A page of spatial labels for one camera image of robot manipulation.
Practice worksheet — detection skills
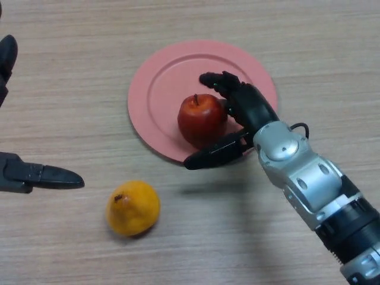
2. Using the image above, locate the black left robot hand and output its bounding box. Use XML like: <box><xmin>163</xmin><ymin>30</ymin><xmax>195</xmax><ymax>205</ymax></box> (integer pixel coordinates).
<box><xmin>0</xmin><ymin>8</ymin><xmax>86</xmax><ymax>194</ymax></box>

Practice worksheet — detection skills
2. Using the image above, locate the pink round plate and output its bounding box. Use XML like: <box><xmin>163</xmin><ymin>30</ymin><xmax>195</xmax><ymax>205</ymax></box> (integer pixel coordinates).
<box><xmin>127</xmin><ymin>39</ymin><xmax>278</xmax><ymax>164</ymax></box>

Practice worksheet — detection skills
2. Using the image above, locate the yellow pear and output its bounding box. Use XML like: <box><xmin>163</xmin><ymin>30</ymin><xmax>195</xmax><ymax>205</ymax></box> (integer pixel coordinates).
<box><xmin>106</xmin><ymin>180</ymin><xmax>162</xmax><ymax>238</ymax></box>

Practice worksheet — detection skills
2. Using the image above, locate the red apple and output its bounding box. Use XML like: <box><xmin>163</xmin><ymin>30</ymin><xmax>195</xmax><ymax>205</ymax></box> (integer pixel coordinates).
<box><xmin>177</xmin><ymin>93</ymin><xmax>229</xmax><ymax>150</ymax></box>

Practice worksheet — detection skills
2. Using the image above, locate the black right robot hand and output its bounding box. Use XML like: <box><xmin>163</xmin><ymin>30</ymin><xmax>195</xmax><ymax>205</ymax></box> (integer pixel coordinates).
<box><xmin>183</xmin><ymin>70</ymin><xmax>281</xmax><ymax>171</ymax></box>

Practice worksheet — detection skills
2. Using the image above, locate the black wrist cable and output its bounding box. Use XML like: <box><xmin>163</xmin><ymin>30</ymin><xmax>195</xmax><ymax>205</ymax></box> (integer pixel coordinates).
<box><xmin>289</xmin><ymin>122</ymin><xmax>310</xmax><ymax>140</ymax></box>

